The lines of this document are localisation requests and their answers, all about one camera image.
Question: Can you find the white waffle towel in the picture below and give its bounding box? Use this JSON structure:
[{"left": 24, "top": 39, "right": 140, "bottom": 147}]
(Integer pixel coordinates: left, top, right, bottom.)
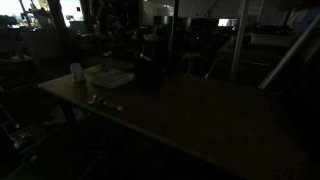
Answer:
[{"left": 91, "top": 68, "right": 136, "bottom": 90}]

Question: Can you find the black mesh basket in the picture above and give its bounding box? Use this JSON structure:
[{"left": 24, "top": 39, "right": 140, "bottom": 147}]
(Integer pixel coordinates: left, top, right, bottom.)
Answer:
[{"left": 134, "top": 54, "right": 165, "bottom": 91}]

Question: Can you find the round wooden stool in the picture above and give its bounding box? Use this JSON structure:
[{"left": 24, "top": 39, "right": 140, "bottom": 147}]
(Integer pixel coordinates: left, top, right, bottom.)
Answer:
[{"left": 179, "top": 53, "right": 204, "bottom": 76}]

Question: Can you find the small metal object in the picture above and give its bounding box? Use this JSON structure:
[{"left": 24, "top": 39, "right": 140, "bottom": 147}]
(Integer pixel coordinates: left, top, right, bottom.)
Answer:
[{"left": 101, "top": 100, "right": 124, "bottom": 112}]

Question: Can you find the clear plastic object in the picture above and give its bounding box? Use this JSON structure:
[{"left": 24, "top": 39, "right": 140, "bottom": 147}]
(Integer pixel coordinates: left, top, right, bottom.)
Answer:
[{"left": 87, "top": 94, "right": 102, "bottom": 106}]

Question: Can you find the white cup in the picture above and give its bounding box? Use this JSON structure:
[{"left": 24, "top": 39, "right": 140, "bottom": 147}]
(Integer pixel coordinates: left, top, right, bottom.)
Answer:
[{"left": 69, "top": 62, "right": 87, "bottom": 84}]

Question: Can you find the upright metal pole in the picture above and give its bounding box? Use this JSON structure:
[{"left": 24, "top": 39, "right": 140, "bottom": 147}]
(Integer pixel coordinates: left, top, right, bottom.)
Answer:
[{"left": 229, "top": 0, "right": 251, "bottom": 83}]

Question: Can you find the lit computer monitor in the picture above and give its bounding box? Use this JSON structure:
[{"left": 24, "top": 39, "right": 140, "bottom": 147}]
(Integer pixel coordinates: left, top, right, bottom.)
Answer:
[{"left": 217, "top": 18, "right": 239, "bottom": 28}]

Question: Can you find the slanted metal bar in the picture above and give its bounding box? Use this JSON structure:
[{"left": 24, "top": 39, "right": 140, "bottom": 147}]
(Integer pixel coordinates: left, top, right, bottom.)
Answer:
[{"left": 258, "top": 14, "right": 320, "bottom": 90}]

